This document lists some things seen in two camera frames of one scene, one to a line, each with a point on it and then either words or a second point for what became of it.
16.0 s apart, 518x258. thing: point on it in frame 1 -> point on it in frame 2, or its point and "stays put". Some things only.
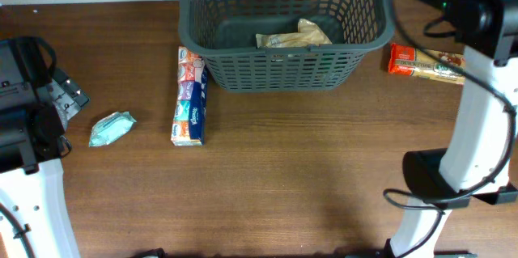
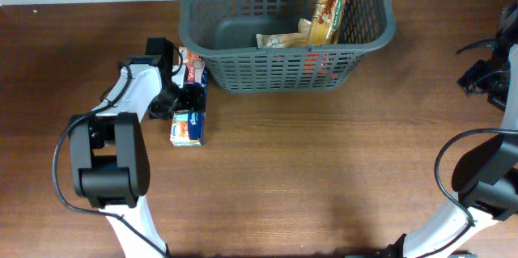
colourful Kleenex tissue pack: (189, 116) stays put
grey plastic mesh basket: (222, 9) stays put
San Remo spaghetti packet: (410, 61) -> (330, 6)
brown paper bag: (307, 35) stays put
